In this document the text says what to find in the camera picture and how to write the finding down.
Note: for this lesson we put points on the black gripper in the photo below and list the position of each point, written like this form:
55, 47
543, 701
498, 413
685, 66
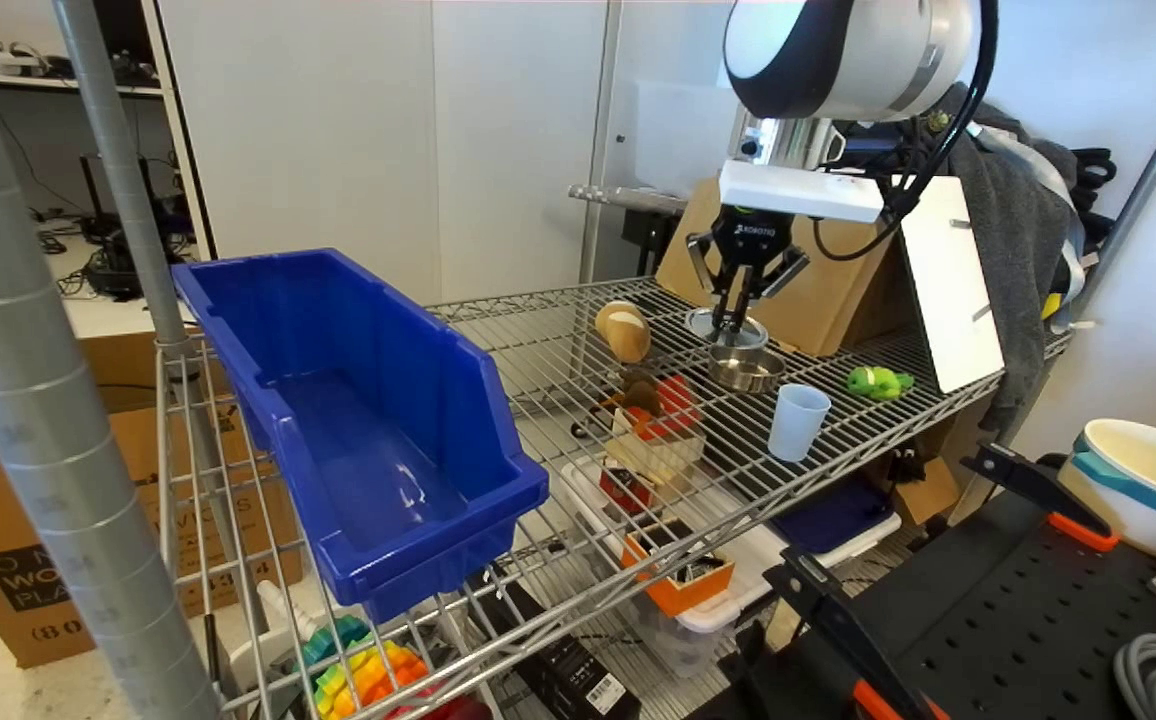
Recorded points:
755, 240

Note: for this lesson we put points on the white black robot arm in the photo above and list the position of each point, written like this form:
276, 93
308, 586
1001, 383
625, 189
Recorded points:
857, 53

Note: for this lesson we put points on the silver metal pot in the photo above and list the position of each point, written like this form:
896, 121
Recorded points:
750, 368

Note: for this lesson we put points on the toy bread loaf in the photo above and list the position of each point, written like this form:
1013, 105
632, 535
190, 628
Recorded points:
625, 330

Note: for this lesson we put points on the red plastic block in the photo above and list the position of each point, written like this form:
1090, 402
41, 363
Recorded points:
672, 405

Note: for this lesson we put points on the light blue plastic cup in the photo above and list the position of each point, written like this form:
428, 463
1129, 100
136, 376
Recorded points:
799, 421

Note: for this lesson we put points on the brown toy potato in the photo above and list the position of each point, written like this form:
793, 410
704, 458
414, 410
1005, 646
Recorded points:
636, 395

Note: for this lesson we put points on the green toy frog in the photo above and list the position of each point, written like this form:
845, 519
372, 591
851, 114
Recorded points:
881, 383

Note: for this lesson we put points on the grey metal shelf pole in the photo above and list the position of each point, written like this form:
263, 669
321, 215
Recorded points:
29, 402
597, 144
118, 175

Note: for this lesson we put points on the white flat panel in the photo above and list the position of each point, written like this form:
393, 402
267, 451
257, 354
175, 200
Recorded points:
959, 284

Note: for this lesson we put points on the grey cloth cover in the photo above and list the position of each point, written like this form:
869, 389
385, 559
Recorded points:
1021, 267

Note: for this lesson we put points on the blue plastic storage bin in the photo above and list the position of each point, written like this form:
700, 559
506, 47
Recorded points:
363, 440

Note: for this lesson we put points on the white bowl teal stripe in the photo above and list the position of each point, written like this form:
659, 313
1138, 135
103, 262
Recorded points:
1150, 480

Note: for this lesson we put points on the brown cardboard box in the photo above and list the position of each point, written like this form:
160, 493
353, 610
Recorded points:
2, 547

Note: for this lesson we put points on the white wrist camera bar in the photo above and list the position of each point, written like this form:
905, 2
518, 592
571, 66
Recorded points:
803, 189

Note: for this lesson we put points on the white wall shelf unit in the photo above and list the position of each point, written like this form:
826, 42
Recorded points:
71, 85

